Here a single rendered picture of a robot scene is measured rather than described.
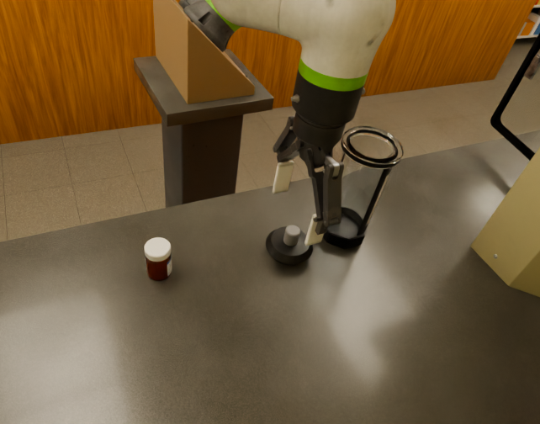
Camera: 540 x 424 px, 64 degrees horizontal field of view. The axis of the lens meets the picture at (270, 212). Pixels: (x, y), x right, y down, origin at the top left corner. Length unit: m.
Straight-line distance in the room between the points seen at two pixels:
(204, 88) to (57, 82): 1.48
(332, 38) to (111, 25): 2.03
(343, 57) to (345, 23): 0.04
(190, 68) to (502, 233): 0.81
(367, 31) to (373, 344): 0.50
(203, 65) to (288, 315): 0.69
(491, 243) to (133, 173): 1.90
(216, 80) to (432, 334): 0.82
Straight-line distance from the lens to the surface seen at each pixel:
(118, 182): 2.42
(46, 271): 0.85
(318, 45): 0.56
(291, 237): 0.80
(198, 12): 1.25
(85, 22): 2.48
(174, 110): 1.21
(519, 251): 0.96
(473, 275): 0.98
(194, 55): 1.17
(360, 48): 0.56
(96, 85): 2.63
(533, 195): 0.91
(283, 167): 0.77
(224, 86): 1.25
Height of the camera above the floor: 1.59
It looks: 44 degrees down
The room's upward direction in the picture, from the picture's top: 11 degrees clockwise
